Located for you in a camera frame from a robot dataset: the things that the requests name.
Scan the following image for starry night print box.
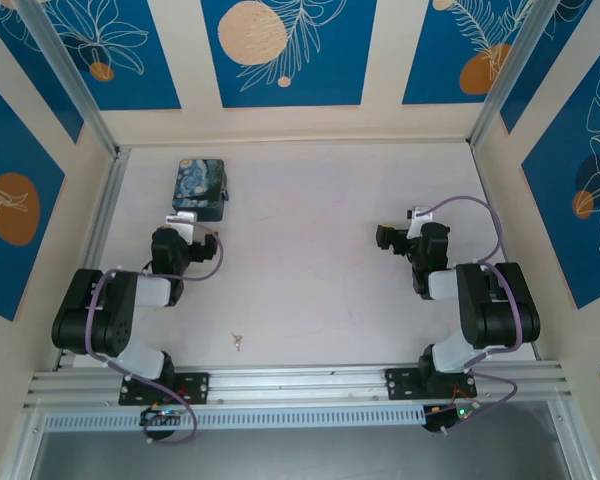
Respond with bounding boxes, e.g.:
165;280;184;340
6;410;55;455
171;158;230;224

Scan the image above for grey metal sheet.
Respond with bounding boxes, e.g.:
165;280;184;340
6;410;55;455
29;428;569;480

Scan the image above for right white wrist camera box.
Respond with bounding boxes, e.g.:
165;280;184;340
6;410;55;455
407;204;435;236

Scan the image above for aluminium side rail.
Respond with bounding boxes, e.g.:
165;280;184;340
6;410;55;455
53;146;132;372

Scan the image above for blue floral wall poster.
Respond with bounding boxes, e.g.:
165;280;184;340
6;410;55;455
521;47;600;311
29;0;183;112
0;0;85;145
201;0;379;109
402;0;536;106
499;0;600;135
0;69;67;323

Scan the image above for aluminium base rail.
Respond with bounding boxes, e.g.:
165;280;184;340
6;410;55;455
22;362;566;409

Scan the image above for grey slotted cable duct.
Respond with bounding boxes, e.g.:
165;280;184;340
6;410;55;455
44;403;429;432

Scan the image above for aluminium frame post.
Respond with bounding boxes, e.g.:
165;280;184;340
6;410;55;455
14;0;120;157
468;0;597;151

